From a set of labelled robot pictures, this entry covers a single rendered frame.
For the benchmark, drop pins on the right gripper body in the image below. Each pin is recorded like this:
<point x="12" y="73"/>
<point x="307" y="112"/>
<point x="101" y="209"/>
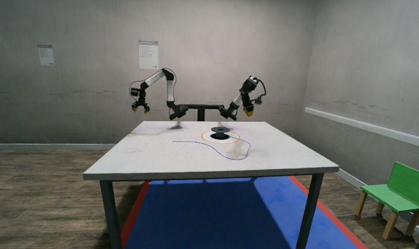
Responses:
<point x="143" y="104"/>

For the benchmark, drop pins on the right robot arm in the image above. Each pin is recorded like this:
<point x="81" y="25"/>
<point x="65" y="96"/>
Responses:
<point x="151" y="80"/>

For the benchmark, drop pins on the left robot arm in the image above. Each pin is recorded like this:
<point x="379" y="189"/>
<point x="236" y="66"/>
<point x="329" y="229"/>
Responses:
<point x="245" y="90"/>

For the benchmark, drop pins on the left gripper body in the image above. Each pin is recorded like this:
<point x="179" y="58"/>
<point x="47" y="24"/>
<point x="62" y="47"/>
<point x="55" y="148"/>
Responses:
<point x="247" y="103"/>

